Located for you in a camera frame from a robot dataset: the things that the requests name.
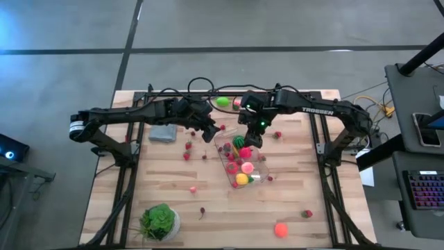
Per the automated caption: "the grey side desk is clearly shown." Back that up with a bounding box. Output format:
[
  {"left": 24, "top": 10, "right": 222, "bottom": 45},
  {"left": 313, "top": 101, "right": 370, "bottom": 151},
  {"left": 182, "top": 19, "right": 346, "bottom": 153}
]
[
  {"left": 384, "top": 63, "right": 444, "bottom": 154},
  {"left": 391, "top": 151, "right": 444, "bottom": 240}
]

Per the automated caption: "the black aluminium table frame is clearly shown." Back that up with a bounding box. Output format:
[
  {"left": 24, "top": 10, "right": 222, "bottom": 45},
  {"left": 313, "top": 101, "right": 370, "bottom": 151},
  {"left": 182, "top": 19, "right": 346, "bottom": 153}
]
[{"left": 83, "top": 90, "right": 377, "bottom": 250}]

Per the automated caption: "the green plant in white pot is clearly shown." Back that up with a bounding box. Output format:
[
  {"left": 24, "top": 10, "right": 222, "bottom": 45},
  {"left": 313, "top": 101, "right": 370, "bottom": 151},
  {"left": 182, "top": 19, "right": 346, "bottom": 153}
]
[{"left": 138, "top": 203, "right": 181, "bottom": 242}]

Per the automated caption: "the black device with blue light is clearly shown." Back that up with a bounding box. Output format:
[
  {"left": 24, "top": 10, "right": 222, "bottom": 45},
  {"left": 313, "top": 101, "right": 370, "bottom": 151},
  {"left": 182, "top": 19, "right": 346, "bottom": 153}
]
[{"left": 0, "top": 133, "right": 31, "bottom": 163}]

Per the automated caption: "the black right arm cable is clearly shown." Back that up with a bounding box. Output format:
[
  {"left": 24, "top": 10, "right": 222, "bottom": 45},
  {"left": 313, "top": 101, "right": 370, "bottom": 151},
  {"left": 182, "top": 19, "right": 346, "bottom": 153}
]
[{"left": 211, "top": 83, "right": 305, "bottom": 105}]

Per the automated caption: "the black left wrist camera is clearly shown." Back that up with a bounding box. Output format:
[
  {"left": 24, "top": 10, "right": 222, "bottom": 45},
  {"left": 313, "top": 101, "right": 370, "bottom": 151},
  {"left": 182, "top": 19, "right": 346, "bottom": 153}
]
[{"left": 189, "top": 99, "right": 212, "bottom": 116}]

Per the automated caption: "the black backlit keyboard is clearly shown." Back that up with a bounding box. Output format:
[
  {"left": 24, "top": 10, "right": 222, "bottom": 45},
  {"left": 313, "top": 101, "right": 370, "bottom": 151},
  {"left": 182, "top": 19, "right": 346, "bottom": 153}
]
[{"left": 402, "top": 169, "right": 444, "bottom": 211}]

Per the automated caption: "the yellow cable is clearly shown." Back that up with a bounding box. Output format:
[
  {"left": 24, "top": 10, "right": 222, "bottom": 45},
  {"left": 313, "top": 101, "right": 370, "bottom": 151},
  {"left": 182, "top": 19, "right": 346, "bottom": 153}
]
[{"left": 352, "top": 95, "right": 395, "bottom": 121}]

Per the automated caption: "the black smartphone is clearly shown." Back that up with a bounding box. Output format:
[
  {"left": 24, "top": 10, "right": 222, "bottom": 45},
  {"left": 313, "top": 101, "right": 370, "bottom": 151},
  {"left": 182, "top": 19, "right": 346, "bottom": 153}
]
[{"left": 411, "top": 112, "right": 442, "bottom": 148}]

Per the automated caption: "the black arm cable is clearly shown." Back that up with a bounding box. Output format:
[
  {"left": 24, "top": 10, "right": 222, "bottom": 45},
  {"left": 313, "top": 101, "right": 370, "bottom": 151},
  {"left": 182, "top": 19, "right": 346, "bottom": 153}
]
[
  {"left": 130, "top": 76, "right": 244, "bottom": 115},
  {"left": 211, "top": 83, "right": 305, "bottom": 105}
]

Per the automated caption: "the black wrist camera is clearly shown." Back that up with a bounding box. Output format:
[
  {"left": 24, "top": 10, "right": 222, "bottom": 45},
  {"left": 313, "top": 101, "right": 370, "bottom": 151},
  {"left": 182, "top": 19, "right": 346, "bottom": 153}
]
[
  {"left": 241, "top": 90, "right": 266, "bottom": 114},
  {"left": 189, "top": 99, "right": 212, "bottom": 116}
]

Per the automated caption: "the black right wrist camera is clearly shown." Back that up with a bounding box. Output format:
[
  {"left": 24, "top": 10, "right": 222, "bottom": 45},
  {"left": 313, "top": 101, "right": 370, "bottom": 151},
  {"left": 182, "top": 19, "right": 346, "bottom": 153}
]
[{"left": 241, "top": 90, "right": 266, "bottom": 114}]

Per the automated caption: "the clear plastic container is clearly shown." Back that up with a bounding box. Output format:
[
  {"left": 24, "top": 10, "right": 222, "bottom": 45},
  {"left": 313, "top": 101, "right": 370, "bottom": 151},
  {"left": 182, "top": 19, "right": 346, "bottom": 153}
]
[{"left": 214, "top": 128, "right": 271, "bottom": 190}]

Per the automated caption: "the black stand pole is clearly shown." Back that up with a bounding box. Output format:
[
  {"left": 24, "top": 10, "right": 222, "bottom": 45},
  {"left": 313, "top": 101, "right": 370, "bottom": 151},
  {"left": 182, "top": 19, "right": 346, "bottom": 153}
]
[
  {"left": 398, "top": 33, "right": 444, "bottom": 76},
  {"left": 356, "top": 133, "right": 407, "bottom": 172}
]

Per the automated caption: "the black floor stand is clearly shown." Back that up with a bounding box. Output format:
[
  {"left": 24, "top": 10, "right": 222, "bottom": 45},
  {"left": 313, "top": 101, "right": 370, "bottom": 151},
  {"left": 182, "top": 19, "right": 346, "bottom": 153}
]
[{"left": 0, "top": 156, "right": 56, "bottom": 195}]

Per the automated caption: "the yellow toy lemon with leaf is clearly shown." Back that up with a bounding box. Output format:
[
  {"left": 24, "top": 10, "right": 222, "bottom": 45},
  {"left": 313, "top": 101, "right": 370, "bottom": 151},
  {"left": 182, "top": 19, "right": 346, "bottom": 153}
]
[{"left": 235, "top": 173, "right": 255, "bottom": 186}]

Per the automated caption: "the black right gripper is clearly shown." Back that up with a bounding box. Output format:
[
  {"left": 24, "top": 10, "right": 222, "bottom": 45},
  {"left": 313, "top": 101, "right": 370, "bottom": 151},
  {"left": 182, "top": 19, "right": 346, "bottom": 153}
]
[{"left": 238, "top": 111, "right": 275, "bottom": 149}]

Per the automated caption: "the white paper sheet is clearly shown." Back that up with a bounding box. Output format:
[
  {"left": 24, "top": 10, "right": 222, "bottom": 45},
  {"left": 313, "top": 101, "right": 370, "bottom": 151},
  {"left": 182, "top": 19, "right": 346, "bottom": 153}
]
[{"left": 359, "top": 166, "right": 375, "bottom": 188}]

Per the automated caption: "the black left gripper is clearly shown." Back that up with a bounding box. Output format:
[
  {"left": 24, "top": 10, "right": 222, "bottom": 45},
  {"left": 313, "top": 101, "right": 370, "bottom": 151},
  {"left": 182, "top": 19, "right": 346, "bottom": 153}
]
[{"left": 189, "top": 112, "right": 221, "bottom": 144}]

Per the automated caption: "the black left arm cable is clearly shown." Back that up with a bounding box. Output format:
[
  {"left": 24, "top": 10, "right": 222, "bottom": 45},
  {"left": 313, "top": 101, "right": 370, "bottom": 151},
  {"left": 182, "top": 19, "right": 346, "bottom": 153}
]
[{"left": 130, "top": 76, "right": 244, "bottom": 115}]

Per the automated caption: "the orange toy orange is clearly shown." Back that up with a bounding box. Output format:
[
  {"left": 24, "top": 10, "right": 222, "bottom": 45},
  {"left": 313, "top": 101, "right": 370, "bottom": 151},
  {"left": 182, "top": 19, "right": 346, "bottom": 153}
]
[{"left": 274, "top": 222, "right": 289, "bottom": 238}]

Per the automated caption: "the grey folded cloth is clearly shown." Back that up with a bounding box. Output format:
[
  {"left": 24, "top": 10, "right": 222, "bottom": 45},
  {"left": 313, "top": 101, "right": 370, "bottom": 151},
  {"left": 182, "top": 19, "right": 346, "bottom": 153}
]
[{"left": 148, "top": 124, "right": 178, "bottom": 144}]

